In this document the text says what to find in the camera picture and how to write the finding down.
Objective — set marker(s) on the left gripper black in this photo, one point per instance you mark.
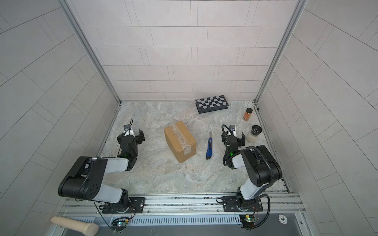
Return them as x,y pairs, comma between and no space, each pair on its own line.
132,137

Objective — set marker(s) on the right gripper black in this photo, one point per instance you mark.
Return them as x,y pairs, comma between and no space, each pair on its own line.
232,139

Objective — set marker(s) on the blue utility knife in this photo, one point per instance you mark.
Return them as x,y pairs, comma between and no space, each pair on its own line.
209,147

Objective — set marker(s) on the brown cardboard express box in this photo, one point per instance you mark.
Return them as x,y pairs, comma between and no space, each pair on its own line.
181,141

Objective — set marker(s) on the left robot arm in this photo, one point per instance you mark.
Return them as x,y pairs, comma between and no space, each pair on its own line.
84,181

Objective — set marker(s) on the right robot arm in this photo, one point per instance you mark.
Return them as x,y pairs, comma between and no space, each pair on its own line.
262,169

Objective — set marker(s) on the black white chessboard box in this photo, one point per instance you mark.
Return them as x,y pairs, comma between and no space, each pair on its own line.
210,104

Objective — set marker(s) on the white spice jar black lid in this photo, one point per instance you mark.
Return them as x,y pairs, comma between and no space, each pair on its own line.
253,134

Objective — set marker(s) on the orange spice bottle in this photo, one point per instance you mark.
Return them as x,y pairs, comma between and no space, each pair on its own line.
247,114

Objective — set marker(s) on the right green circuit board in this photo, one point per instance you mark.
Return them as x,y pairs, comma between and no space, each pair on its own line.
248,221

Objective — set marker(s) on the green circuit board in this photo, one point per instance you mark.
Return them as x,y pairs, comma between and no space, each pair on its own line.
248,221
120,222

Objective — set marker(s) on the left green circuit board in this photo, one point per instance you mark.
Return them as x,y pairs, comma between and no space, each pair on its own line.
120,222

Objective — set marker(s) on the white round sticker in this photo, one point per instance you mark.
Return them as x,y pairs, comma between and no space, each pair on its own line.
282,219

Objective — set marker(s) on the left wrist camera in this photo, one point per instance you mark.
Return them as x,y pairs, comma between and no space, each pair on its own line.
127,128

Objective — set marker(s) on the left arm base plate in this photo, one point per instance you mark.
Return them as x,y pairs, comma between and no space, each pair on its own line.
132,205

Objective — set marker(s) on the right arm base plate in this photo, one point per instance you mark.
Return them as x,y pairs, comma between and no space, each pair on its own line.
238,204

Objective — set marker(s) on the aluminium mounting rail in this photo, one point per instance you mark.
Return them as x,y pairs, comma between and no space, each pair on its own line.
205,204

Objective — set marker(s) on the wooden handle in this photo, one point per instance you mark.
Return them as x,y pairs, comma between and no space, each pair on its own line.
87,229

